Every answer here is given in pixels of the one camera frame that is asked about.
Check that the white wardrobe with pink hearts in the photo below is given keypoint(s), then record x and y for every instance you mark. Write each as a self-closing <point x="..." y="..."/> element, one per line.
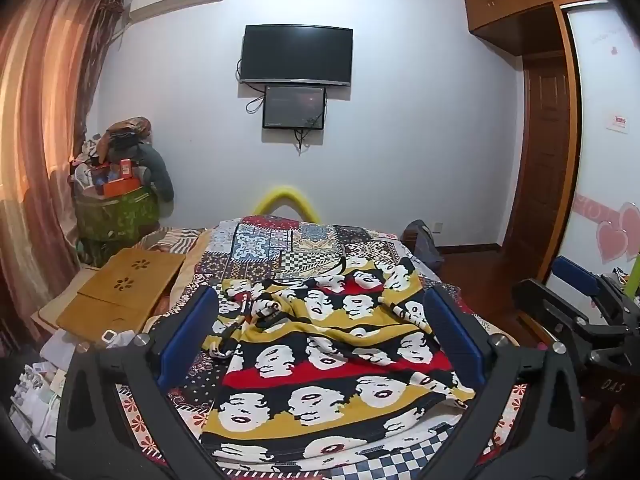
<point x="605" y="85"/>

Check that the white wall socket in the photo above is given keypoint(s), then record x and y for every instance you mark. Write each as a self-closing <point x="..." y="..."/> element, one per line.
<point x="437" y="226"/>

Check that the wooden lap desk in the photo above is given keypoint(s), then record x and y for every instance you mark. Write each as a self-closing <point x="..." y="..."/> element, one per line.
<point x="125" y="285"/>

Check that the green patterned bag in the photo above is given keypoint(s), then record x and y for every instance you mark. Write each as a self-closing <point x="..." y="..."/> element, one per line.
<point x="117" y="215"/>

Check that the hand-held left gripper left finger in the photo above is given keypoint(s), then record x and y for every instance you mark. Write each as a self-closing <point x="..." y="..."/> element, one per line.
<point x="192" y="331"/>

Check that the yellow foam tube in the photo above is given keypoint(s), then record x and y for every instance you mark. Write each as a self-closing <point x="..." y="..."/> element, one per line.
<point x="286" y="194"/>

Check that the grey plush pillow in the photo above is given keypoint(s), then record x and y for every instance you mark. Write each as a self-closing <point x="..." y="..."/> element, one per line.
<point x="159" y="172"/>

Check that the small white device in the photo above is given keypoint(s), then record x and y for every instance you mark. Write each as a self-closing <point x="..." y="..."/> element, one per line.
<point x="108" y="338"/>

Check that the brown wooden door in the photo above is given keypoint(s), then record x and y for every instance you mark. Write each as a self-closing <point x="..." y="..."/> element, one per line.
<point x="540" y="170"/>

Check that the small black monitor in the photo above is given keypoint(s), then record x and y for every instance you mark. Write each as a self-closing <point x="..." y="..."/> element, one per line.
<point x="294" y="106"/>

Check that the black wall television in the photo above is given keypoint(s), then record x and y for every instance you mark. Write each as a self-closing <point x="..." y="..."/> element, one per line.
<point x="297" y="52"/>

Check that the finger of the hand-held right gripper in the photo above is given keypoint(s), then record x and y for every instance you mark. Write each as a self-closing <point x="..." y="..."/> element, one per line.
<point x="550" y="305"/>
<point x="577" y="272"/>

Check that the dark backpack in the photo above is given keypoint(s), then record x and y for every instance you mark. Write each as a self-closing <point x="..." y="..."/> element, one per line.
<point x="427" y="247"/>

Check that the brown striped pillow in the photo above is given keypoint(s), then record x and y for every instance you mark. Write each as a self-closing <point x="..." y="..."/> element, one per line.
<point x="172" y="242"/>

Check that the face print knitted sweater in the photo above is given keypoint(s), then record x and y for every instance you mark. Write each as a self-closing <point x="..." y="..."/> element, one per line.
<point x="325" y="360"/>

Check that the white red label sticker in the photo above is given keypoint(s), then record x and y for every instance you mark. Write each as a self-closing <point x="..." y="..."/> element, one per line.
<point x="618" y="123"/>

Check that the patchwork printed blanket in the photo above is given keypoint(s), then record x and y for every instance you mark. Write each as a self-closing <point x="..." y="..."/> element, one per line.
<point x="310" y="245"/>

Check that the orange box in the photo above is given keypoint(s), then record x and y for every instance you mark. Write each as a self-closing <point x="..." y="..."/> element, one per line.
<point x="120" y="188"/>

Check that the pile of white bags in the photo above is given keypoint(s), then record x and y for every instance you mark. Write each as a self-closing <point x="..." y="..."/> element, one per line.
<point x="37" y="400"/>

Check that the pile of clothes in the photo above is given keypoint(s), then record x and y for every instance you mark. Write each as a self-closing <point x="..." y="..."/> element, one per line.
<point x="125" y="130"/>

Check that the wooden overhead cabinet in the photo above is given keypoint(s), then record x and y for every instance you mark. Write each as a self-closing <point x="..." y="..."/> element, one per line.
<point x="515" y="5"/>

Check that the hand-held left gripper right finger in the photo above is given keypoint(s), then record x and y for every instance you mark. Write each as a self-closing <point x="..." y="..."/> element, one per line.
<point x="452" y="331"/>

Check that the brown striped curtain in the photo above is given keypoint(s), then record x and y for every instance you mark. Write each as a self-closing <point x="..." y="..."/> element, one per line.
<point x="45" y="110"/>

